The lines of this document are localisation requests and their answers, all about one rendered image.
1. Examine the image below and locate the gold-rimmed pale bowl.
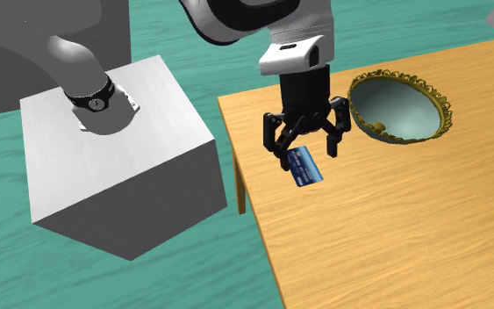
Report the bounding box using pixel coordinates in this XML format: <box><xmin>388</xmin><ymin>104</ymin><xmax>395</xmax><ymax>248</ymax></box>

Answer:
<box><xmin>347</xmin><ymin>68</ymin><xmax>454</xmax><ymax>146</ymax></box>

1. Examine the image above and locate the grey robot stand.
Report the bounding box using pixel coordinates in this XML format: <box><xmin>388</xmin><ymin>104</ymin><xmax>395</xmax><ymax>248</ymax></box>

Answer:
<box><xmin>19</xmin><ymin>54</ymin><xmax>229</xmax><ymax>262</ymax></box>

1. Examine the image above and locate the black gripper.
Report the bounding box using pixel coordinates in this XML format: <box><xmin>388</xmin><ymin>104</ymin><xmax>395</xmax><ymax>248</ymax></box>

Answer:
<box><xmin>261</xmin><ymin>63</ymin><xmax>353</xmax><ymax>172</ymax></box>

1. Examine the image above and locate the blue card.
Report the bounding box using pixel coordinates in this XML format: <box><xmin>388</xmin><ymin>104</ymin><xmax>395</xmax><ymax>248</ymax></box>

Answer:
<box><xmin>287</xmin><ymin>145</ymin><xmax>325</xmax><ymax>189</ymax></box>

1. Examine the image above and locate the wooden table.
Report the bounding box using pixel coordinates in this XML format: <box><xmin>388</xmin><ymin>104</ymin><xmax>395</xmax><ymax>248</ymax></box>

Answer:
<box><xmin>217</xmin><ymin>36</ymin><xmax>494</xmax><ymax>309</ymax></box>

